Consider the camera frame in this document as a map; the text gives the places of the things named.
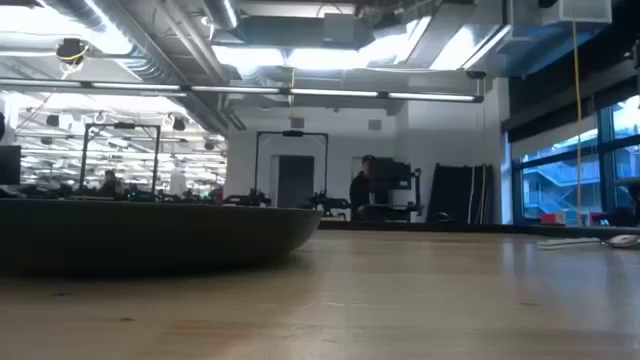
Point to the black monitor on stand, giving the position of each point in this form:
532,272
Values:
392,174

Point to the round silver air duct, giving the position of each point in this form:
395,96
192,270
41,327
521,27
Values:
220,12

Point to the person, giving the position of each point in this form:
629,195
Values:
109,185
359,192

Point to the dark round tray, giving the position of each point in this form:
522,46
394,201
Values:
150,235

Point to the grey wall vent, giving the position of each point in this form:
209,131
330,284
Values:
297,123
375,125

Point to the black background robot arm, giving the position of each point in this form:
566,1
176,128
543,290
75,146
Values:
247,200
327,203

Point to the white ceiling box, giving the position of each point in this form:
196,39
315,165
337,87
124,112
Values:
577,11

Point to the grey door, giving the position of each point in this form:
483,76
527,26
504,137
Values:
295,182

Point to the dark monitor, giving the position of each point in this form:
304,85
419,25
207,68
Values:
10,165

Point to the white spoon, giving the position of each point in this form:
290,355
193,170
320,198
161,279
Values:
567,243

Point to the black leaning panels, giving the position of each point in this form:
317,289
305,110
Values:
452,195

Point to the red box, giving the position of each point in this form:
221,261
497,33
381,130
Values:
552,219

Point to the black metal frame rig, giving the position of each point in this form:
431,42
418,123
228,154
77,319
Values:
257,165
83,160

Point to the long ceiling light strip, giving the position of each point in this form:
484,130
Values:
240,90

